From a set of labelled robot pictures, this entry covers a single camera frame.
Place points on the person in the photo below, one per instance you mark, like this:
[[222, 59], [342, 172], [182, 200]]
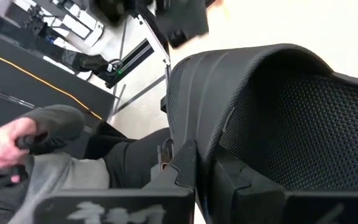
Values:
[[129, 161]]

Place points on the black desk with yellow line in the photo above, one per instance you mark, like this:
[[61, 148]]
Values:
[[26, 90]]

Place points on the black textured rubber slide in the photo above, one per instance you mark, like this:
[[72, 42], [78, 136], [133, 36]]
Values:
[[204, 93]]

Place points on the grey metal table leg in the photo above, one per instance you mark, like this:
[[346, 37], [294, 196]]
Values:
[[158, 46]]

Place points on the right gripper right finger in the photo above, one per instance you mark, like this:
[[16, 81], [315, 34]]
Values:
[[244, 196]]

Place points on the white boxes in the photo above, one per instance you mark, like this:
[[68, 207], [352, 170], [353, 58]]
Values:
[[79, 26]]

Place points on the black base block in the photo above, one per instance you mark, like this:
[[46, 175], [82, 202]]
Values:
[[182, 18]]

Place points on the person's hand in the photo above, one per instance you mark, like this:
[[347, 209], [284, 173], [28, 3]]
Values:
[[2, 143]]

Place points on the black power strip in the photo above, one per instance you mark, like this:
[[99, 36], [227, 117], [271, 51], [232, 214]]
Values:
[[135, 56]]

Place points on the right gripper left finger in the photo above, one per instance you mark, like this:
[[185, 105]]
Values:
[[185, 168]]

